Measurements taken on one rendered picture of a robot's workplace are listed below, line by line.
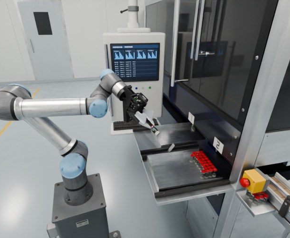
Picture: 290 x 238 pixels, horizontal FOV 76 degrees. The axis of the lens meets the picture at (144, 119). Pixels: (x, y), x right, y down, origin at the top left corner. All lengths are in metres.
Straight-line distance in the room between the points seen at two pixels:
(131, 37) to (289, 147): 1.24
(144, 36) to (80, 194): 1.20
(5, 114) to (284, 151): 1.21
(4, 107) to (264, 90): 0.98
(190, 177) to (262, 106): 0.51
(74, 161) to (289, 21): 1.01
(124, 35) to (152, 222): 1.63
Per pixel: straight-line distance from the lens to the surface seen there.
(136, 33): 1.60
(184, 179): 1.07
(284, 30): 0.80
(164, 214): 2.01
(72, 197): 1.08
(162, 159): 1.17
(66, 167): 0.99
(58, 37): 6.21
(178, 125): 1.52
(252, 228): 1.49
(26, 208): 2.34
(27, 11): 6.35
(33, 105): 0.87
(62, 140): 1.07
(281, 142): 1.05
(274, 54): 0.81
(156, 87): 1.70
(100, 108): 0.79
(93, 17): 6.12
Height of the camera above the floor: 1.62
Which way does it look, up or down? 27 degrees down
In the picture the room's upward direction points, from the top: straight up
